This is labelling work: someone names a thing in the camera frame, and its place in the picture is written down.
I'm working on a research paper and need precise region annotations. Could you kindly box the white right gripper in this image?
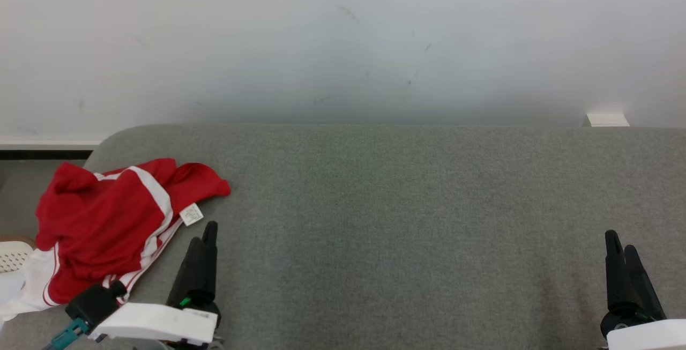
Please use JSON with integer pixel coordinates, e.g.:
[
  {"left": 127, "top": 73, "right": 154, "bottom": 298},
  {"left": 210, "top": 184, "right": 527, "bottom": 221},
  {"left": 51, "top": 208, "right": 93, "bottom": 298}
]
[{"left": 600, "top": 230, "right": 686, "bottom": 350}]

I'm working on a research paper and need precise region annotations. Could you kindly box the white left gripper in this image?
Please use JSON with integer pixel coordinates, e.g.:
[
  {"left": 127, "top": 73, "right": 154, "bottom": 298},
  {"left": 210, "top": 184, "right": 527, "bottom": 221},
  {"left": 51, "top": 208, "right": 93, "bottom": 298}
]
[{"left": 88, "top": 221, "right": 222, "bottom": 350}]

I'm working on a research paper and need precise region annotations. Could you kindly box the red Bulls basketball jersey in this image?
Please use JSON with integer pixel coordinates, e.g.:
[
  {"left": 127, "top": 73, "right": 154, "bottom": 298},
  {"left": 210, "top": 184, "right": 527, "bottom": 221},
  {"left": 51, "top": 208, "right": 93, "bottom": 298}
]
[{"left": 35, "top": 158, "right": 232, "bottom": 286}]

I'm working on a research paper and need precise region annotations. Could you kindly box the red white striped garment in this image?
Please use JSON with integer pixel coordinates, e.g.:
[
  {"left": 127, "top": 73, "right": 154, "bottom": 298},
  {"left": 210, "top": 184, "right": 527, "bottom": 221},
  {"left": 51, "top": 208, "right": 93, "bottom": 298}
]
[{"left": 0, "top": 232, "right": 177, "bottom": 322}]

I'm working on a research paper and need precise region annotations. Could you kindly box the white perforated laundry basket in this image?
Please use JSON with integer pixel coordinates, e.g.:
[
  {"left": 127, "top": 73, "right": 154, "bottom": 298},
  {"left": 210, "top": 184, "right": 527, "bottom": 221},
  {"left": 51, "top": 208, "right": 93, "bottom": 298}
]
[{"left": 0, "top": 235, "right": 36, "bottom": 274}]

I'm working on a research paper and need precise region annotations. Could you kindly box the teal cable connector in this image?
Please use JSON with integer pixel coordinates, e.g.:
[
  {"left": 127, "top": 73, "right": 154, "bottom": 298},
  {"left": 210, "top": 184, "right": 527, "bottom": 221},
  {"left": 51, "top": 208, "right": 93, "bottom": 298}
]
[{"left": 42, "top": 318, "right": 91, "bottom": 350}]

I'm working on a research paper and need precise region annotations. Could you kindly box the small white wall box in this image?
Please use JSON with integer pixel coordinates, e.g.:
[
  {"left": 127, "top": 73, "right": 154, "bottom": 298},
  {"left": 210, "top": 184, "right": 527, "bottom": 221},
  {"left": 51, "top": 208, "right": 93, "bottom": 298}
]
[{"left": 583, "top": 113, "right": 631, "bottom": 128}]

